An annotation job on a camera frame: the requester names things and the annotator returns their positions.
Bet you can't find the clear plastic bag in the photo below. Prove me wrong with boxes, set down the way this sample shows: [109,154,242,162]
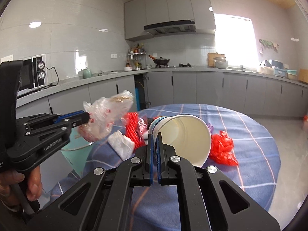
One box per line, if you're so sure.
[78,90,134,142]

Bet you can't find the black microwave power cable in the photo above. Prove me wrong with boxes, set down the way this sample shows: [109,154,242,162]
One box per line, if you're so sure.
[45,66,60,87]

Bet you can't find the metal spice rack with bottles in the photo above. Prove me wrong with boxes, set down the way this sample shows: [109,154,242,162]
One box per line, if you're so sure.
[125,43,147,71]

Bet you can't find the red crumpled plastic bag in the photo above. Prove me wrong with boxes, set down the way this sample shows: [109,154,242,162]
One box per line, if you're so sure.
[209,131,239,166]

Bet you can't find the hanging cloths on wall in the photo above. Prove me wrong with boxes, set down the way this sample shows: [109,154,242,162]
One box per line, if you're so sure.
[259,39,279,53]

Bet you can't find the grey lower kitchen cabinets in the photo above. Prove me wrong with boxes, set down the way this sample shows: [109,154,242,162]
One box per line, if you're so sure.
[17,71,307,117]

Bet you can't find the grey cooking pot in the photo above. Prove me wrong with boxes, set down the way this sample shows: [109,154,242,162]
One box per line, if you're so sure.
[213,57,229,69]

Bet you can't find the grey speckled countertop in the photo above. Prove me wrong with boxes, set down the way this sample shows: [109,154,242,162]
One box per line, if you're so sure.
[16,67,307,108]

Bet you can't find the person's left hand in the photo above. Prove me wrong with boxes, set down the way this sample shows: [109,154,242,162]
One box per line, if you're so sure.
[1,166,42,215]

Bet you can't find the black wok with handle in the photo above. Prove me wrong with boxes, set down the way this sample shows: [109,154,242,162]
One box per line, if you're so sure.
[148,55,170,66]

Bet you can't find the grey upper wall cabinets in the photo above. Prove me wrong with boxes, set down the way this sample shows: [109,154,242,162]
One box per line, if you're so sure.
[124,0,216,41]

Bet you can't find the white microwave oven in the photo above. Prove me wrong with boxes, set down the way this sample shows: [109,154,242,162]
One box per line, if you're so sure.
[18,54,48,95]

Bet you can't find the green ceramic teapot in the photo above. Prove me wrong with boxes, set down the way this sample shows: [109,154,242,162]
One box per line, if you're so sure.
[82,68,92,79]

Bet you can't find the red foam fruit net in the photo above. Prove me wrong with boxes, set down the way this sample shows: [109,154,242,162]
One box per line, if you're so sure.
[124,112,148,151]

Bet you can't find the cardboard box on counter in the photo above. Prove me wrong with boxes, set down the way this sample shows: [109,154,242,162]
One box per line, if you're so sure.
[298,69,308,84]

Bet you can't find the black range hood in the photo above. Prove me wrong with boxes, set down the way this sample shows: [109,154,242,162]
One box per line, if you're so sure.
[144,19,196,35]

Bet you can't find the dish rack with containers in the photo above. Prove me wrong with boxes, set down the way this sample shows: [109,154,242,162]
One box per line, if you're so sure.
[257,59,297,80]

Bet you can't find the white bowl by rack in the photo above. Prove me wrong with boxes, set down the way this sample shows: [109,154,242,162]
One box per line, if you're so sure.
[124,66,133,71]

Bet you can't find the blue plaid tablecloth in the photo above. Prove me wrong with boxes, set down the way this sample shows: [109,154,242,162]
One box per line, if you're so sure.
[39,103,281,231]

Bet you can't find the white paper cup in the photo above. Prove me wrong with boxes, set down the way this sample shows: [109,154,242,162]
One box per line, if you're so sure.
[148,115,211,167]

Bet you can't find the wooden cutting board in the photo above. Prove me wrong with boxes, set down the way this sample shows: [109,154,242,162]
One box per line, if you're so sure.
[208,52,226,68]

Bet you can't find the white crumpled tissue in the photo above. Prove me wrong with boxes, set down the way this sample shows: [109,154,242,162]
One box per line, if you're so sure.
[107,130,135,161]

